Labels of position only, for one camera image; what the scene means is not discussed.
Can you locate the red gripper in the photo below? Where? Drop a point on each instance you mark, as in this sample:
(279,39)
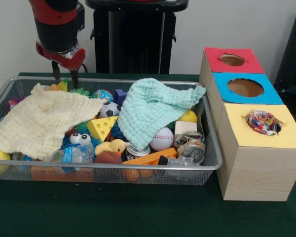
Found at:
(69,60)

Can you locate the small green yellow toy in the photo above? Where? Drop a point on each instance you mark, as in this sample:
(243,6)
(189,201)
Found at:
(63,84)

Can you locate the mint green waffle cloth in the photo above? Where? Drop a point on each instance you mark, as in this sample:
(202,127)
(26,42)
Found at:
(148,108)

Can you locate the white multicolour polka dot cloth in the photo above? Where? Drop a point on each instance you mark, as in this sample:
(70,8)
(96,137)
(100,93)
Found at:
(262,122)

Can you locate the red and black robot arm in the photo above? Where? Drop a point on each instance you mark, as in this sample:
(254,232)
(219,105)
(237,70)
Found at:
(56,29)

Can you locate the wooden box with three holes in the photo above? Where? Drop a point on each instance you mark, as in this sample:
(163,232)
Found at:
(256,172)

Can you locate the cream waffle cloth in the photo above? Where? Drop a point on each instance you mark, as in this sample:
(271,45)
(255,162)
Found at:
(39,123)

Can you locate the black and white soccer ball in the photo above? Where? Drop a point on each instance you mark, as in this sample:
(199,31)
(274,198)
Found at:
(109,109)

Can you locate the yellow cheese wedge toy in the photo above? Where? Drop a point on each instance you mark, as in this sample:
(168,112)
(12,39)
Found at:
(102,127)

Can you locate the yellow plush duck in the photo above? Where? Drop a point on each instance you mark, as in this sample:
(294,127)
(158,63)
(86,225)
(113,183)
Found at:
(113,146)

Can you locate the white baseball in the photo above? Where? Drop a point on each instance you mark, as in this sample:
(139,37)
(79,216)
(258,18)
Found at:
(162,140)

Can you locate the orange plastic building block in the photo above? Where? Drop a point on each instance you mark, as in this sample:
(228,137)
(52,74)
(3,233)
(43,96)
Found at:
(155,156)

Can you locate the crushed drink can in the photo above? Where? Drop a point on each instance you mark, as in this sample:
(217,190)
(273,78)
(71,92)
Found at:
(191,145)

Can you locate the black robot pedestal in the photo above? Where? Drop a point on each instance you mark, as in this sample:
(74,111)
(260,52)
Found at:
(135,37)

